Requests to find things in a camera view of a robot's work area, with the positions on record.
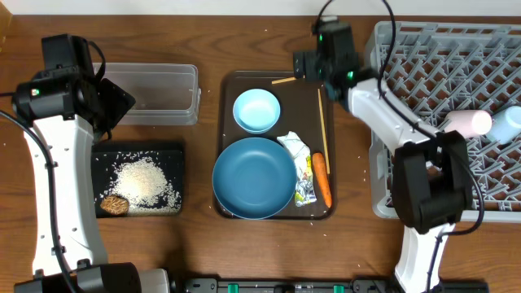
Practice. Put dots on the grey dishwasher rack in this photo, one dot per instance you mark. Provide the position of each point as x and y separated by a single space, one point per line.
436 68

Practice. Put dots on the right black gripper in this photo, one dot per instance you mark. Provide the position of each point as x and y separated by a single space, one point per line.
313 59

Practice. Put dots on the orange carrot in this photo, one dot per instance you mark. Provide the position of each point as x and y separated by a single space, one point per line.
320 170

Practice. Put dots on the light blue cup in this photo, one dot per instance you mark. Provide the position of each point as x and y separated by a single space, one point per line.
505 126

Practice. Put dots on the clear plastic bin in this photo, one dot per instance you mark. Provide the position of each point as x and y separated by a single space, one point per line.
165 93

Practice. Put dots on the crumpled foil wrapper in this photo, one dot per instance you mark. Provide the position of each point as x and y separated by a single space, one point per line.
301 156

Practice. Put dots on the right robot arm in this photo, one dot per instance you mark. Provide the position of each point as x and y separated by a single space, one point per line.
431 179

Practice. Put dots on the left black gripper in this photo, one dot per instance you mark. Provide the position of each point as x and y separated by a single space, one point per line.
120 101

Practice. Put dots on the light blue bowl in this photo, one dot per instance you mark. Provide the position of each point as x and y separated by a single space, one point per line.
256 110

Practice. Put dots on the pile of white rice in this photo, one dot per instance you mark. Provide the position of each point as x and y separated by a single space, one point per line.
140 183

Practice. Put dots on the dark blue plate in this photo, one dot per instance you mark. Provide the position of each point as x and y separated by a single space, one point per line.
254 178

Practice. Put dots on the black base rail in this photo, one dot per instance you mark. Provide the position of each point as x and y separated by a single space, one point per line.
358 285

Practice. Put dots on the dark brown serving tray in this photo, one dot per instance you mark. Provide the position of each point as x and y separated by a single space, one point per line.
299 114

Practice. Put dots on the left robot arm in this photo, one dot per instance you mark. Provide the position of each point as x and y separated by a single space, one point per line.
63 111

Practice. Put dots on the brown food scrap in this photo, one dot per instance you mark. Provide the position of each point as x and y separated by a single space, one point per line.
115 205

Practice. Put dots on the wooden chopstick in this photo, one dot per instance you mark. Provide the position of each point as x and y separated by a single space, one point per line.
284 80
323 127

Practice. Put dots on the pink cup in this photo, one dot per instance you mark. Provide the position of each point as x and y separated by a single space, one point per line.
469 123

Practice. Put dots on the black waste tray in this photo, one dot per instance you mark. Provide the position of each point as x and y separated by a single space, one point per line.
171 163

